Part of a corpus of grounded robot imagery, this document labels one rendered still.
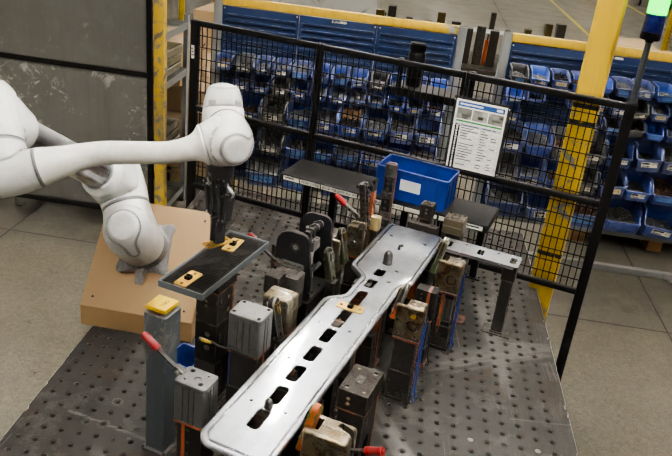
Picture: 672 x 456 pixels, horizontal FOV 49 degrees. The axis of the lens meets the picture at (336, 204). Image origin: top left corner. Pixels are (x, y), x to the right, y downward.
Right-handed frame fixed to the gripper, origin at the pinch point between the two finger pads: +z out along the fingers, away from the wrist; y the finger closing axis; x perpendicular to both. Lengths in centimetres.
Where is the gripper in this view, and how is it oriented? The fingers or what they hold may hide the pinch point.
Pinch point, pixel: (217, 229)
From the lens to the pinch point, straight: 207.5
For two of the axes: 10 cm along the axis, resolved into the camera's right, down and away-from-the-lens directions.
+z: -1.0, 9.1, 4.0
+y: 6.8, 3.6, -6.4
